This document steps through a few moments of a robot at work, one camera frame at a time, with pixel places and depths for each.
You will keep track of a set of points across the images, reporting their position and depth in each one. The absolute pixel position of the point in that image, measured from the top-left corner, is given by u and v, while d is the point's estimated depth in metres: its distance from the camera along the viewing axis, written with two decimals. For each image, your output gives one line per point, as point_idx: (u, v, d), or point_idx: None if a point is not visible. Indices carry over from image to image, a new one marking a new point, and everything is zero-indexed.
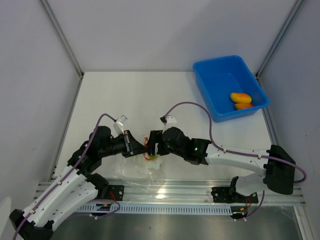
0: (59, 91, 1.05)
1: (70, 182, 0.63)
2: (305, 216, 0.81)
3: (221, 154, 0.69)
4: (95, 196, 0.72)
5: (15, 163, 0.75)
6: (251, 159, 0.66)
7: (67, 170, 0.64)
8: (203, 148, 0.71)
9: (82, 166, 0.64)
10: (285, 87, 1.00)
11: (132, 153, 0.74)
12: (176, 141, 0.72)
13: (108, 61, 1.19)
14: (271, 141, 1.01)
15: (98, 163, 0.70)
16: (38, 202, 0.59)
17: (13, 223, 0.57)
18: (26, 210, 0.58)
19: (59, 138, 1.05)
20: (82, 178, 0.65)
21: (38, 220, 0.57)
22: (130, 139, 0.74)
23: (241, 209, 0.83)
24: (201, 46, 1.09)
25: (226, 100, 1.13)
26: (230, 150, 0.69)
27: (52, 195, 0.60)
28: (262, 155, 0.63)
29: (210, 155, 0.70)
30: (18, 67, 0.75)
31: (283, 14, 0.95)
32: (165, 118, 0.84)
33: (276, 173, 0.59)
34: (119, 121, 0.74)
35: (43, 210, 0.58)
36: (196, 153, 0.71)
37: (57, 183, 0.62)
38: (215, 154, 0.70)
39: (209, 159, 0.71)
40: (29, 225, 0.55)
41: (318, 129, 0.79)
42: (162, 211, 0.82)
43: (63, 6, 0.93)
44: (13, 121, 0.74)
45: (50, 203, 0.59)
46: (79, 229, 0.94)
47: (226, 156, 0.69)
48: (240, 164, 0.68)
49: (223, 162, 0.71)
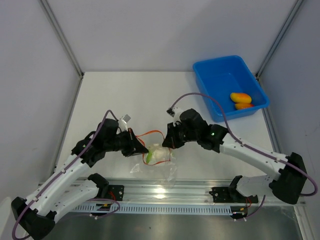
0: (59, 91, 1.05)
1: (74, 171, 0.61)
2: (305, 216, 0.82)
3: (238, 147, 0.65)
4: (94, 195, 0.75)
5: (15, 163, 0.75)
6: (267, 160, 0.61)
7: (72, 158, 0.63)
8: (220, 135, 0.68)
9: (86, 155, 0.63)
10: (285, 87, 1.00)
11: (135, 151, 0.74)
12: (193, 121, 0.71)
13: (108, 61, 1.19)
14: (271, 141, 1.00)
15: (101, 155, 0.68)
16: (42, 190, 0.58)
17: (15, 211, 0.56)
18: (29, 199, 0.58)
19: (60, 138, 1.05)
20: (86, 168, 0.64)
21: (40, 208, 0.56)
22: (133, 137, 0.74)
23: (241, 209, 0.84)
24: (201, 46, 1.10)
25: (226, 100, 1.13)
26: (249, 145, 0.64)
27: (55, 183, 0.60)
28: (281, 160, 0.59)
29: (226, 144, 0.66)
30: (18, 68, 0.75)
31: (283, 14, 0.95)
32: (172, 109, 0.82)
33: (289, 180, 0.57)
34: (122, 119, 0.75)
35: (46, 199, 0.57)
36: (210, 137, 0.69)
37: (61, 171, 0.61)
38: (232, 145, 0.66)
39: (224, 148, 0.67)
40: (32, 213, 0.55)
41: (318, 129, 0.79)
42: (162, 211, 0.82)
43: (64, 6, 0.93)
44: (14, 122, 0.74)
45: (53, 192, 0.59)
46: (79, 229, 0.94)
47: (243, 150, 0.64)
48: (254, 163, 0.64)
49: (236, 155, 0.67)
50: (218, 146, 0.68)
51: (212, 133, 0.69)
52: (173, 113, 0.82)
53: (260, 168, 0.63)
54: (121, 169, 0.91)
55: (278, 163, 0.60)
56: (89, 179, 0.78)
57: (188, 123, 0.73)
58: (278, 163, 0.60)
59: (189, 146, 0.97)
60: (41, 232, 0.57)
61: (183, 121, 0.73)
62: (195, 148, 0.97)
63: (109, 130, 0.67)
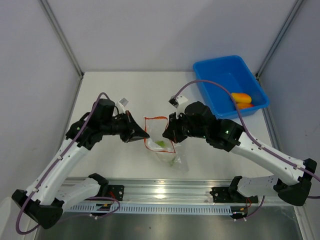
0: (59, 91, 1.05)
1: (71, 156, 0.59)
2: (305, 216, 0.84)
3: (256, 149, 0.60)
4: (95, 194, 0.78)
5: (15, 163, 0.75)
6: (286, 166, 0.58)
7: (67, 143, 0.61)
8: (233, 132, 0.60)
9: (82, 138, 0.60)
10: (285, 87, 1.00)
11: (134, 134, 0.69)
12: (202, 116, 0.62)
13: (109, 61, 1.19)
14: (271, 141, 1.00)
15: (98, 136, 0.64)
16: (41, 180, 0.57)
17: (17, 204, 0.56)
18: (29, 190, 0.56)
19: (59, 138, 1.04)
20: (84, 150, 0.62)
21: (43, 198, 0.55)
22: (131, 121, 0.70)
23: (241, 209, 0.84)
24: (201, 46, 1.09)
25: (226, 100, 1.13)
26: (268, 149, 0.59)
27: (54, 171, 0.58)
28: (302, 168, 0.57)
29: (243, 145, 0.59)
30: (18, 69, 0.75)
31: (283, 14, 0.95)
32: (176, 99, 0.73)
33: (305, 189, 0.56)
34: (119, 102, 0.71)
35: (47, 188, 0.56)
36: (223, 135, 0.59)
37: (57, 158, 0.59)
38: (249, 147, 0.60)
39: (239, 149, 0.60)
40: (35, 204, 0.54)
41: (318, 129, 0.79)
42: (162, 211, 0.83)
43: (64, 6, 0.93)
44: (14, 122, 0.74)
45: (53, 181, 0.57)
46: (79, 229, 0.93)
47: (262, 153, 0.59)
48: (271, 167, 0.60)
49: (250, 157, 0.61)
50: (233, 145, 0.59)
51: (226, 130, 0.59)
52: (177, 104, 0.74)
53: (274, 171, 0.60)
54: (120, 169, 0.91)
55: (298, 170, 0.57)
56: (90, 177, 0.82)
57: (196, 118, 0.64)
58: (296, 170, 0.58)
59: (190, 145, 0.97)
60: (50, 221, 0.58)
61: (191, 117, 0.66)
62: (195, 148, 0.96)
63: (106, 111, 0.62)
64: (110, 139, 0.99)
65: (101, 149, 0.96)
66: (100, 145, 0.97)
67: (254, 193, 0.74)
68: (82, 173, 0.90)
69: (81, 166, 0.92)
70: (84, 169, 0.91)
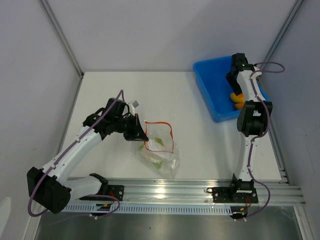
0: (59, 90, 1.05)
1: (88, 140, 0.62)
2: (304, 216, 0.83)
3: (247, 78, 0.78)
4: (97, 191, 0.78)
5: (16, 162, 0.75)
6: (252, 93, 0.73)
7: (84, 130, 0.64)
8: (247, 67, 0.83)
9: (98, 126, 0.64)
10: (284, 88, 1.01)
11: (137, 136, 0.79)
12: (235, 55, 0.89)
13: (109, 61, 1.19)
14: (271, 143, 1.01)
15: (112, 129, 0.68)
16: (58, 158, 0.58)
17: (31, 181, 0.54)
18: (46, 167, 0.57)
19: (60, 138, 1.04)
20: (98, 138, 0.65)
21: (59, 175, 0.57)
22: (138, 123, 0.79)
23: (241, 209, 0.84)
24: (201, 47, 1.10)
25: (226, 100, 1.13)
26: (253, 81, 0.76)
27: (71, 151, 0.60)
28: (259, 97, 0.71)
29: (244, 72, 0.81)
30: (19, 68, 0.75)
31: (283, 15, 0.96)
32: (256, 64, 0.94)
33: (250, 106, 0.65)
34: (131, 104, 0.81)
35: (64, 166, 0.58)
36: (238, 65, 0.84)
37: (76, 140, 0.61)
38: (244, 75, 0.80)
39: (239, 74, 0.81)
40: (51, 179, 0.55)
41: (318, 129, 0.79)
42: (162, 211, 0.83)
43: (64, 6, 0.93)
44: (14, 121, 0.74)
45: (71, 159, 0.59)
46: (79, 230, 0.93)
47: (246, 79, 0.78)
48: (245, 92, 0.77)
49: (241, 83, 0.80)
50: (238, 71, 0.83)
51: (243, 64, 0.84)
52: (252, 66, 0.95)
53: (245, 96, 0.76)
54: (120, 169, 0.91)
55: (255, 97, 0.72)
56: (91, 175, 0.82)
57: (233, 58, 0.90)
58: (255, 98, 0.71)
59: (190, 145, 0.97)
60: (59, 206, 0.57)
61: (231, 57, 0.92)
62: (195, 148, 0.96)
63: (122, 106, 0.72)
64: (111, 139, 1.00)
65: (101, 149, 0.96)
66: (100, 145, 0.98)
67: (242, 169, 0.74)
68: (82, 173, 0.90)
69: (81, 165, 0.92)
70: (85, 170, 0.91)
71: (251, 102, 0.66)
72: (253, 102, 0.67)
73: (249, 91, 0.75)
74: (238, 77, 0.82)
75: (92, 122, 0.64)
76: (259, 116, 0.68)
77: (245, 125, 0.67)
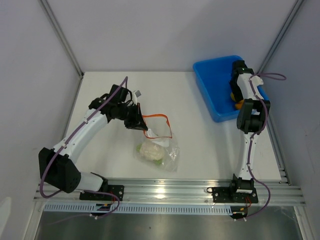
0: (59, 90, 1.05)
1: (96, 121, 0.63)
2: (305, 216, 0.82)
3: (246, 79, 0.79)
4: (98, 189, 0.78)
5: (15, 162, 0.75)
6: (250, 93, 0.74)
7: (90, 112, 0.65)
8: (247, 71, 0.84)
9: (105, 109, 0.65)
10: (284, 87, 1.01)
11: (138, 124, 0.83)
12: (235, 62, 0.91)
13: (109, 62, 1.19)
14: (271, 142, 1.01)
15: (116, 114, 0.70)
16: (68, 138, 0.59)
17: (43, 161, 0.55)
18: (57, 147, 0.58)
19: (60, 138, 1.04)
20: (104, 120, 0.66)
21: (71, 153, 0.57)
22: (139, 113, 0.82)
23: (241, 209, 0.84)
24: (201, 46, 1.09)
25: (226, 100, 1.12)
26: (252, 82, 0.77)
27: (81, 131, 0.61)
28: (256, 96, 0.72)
29: (244, 75, 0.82)
30: (18, 69, 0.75)
31: (283, 14, 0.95)
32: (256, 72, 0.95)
33: (249, 105, 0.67)
34: (135, 93, 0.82)
35: (74, 145, 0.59)
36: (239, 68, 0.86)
37: (84, 121, 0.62)
38: (244, 77, 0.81)
39: (239, 77, 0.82)
40: (63, 157, 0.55)
41: (318, 129, 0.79)
42: (162, 211, 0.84)
43: (64, 6, 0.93)
44: (13, 122, 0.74)
45: (80, 139, 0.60)
46: (79, 230, 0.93)
47: (245, 81, 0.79)
48: (244, 93, 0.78)
49: (241, 85, 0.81)
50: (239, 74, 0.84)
51: (242, 68, 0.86)
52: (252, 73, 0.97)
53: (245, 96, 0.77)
54: (120, 169, 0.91)
55: (253, 96, 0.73)
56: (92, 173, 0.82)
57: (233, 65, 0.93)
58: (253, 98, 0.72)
59: (190, 145, 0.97)
60: (71, 186, 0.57)
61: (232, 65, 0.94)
62: (195, 148, 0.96)
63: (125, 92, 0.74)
64: (111, 139, 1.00)
65: (101, 149, 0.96)
66: (100, 145, 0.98)
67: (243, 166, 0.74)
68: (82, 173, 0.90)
69: (81, 165, 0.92)
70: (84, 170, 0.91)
71: (250, 100, 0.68)
72: (252, 100, 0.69)
73: (248, 90, 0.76)
74: (238, 80, 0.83)
75: (98, 106, 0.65)
76: (258, 114, 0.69)
77: (244, 123, 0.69)
